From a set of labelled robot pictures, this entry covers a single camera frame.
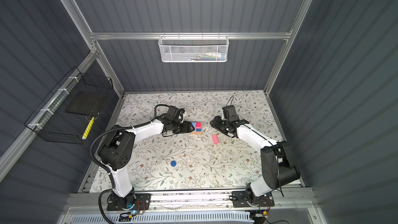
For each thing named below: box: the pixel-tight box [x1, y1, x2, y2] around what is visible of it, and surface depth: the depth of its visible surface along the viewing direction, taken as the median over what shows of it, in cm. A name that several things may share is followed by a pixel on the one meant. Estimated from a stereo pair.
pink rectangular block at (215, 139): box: [211, 134, 220, 145], surface depth 98 cm
